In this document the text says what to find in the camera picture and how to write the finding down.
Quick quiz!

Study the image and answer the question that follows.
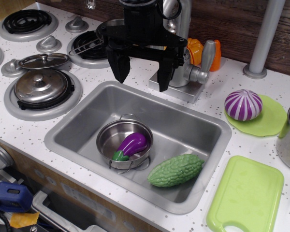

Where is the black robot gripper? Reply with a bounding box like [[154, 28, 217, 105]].
[[102, 0, 187, 92]]

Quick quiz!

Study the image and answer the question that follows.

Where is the orange toy bell pepper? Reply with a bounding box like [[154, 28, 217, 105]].
[[187, 38, 221, 72]]

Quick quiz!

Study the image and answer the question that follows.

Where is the back right stove burner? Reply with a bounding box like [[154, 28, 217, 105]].
[[67, 30, 110, 69]]

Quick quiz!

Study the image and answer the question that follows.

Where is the stove burner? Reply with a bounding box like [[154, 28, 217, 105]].
[[67, 30, 110, 69], [0, 9, 58, 42]]

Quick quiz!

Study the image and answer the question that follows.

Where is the silver stove knob rear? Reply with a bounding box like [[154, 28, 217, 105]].
[[65, 16, 89, 33]]

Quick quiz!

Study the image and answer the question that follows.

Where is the silver stove knob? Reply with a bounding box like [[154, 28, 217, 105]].
[[1, 59, 28, 78], [36, 35, 62, 53], [65, 16, 89, 33]]

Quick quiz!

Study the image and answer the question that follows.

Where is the purple toy eggplant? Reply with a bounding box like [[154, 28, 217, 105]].
[[112, 132, 147, 161]]

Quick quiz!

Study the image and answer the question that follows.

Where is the grey metal sink basin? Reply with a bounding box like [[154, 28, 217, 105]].
[[44, 81, 232, 214]]

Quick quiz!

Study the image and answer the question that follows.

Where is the silver stove knob middle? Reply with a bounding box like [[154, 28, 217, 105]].
[[36, 35, 62, 53]]

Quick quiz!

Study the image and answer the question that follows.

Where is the steel lid on counter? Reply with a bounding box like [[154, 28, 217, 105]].
[[18, 53, 70, 69]]

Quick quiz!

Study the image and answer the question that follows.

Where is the purple striped toy onion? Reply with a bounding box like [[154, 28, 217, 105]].
[[224, 89, 263, 121]]

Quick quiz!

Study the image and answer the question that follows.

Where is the steel pot lid on burner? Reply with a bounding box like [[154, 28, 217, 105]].
[[14, 69, 71, 104]]

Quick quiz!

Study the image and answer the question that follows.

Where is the grey vertical pole with base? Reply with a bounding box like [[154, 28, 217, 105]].
[[243, 0, 285, 79]]

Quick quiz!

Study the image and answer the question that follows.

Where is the green toy bitter melon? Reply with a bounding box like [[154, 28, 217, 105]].
[[147, 154, 205, 188]]

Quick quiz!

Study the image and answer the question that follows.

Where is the back left stove burner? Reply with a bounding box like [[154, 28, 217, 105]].
[[0, 9, 58, 42]]

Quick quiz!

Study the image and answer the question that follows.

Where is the silver stove knob front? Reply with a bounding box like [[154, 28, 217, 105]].
[[1, 59, 28, 78]]

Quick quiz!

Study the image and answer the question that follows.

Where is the light green round plate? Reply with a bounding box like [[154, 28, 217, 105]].
[[225, 95, 287, 137]]

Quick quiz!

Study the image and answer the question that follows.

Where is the light green cutting board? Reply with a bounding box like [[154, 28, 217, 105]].
[[206, 156, 284, 232]]

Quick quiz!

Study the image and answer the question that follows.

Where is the blue clamp tool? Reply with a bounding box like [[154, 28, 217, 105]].
[[0, 182, 33, 213]]

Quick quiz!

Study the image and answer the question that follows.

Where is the yellow tape piece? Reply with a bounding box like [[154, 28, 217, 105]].
[[10, 212, 40, 229]]

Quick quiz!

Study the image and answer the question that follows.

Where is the steel saucepan with wire handle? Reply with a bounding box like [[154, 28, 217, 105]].
[[68, 18, 124, 56]]

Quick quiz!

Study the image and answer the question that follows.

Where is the small steel pot with handles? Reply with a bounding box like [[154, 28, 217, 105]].
[[96, 114, 153, 173]]

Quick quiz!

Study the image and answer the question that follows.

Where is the front stove burner ring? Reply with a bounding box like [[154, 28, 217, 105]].
[[3, 68, 83, 121]]

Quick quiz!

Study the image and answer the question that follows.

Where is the silver oven door handle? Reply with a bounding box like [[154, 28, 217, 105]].
[[31, 191, 105, 232]]

